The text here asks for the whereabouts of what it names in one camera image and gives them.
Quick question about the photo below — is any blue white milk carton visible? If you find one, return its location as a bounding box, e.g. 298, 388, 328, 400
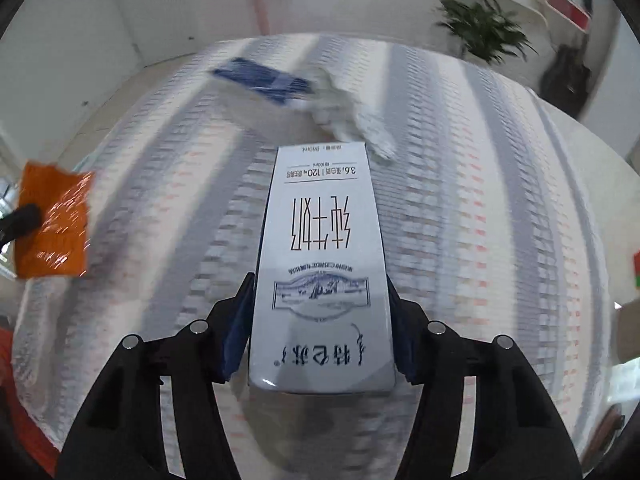
209, 58, 314, 106

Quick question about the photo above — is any striped woven table cloth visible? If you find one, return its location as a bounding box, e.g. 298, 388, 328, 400
13, 35, 610, 479

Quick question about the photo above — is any pink coat rack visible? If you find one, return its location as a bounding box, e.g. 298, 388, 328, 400
252, 0, 270, 36

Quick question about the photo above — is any white milk box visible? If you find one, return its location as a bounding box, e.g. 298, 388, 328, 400
248, 142, 395, 394

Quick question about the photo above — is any red white wall cabinet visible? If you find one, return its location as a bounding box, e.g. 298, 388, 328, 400
534, 0, 591, 32

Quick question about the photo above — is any white polka dot paper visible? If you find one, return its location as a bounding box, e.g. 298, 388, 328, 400
302, 65, 397, 160

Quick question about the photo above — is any black guitar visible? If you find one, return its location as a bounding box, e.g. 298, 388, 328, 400
539, 39, 591, 119

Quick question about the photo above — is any green potted plant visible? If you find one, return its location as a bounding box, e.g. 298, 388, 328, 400
436, 0, 536, 65

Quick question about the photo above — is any orange snack wrapper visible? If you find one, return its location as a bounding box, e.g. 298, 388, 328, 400
14, 162, 93, 280

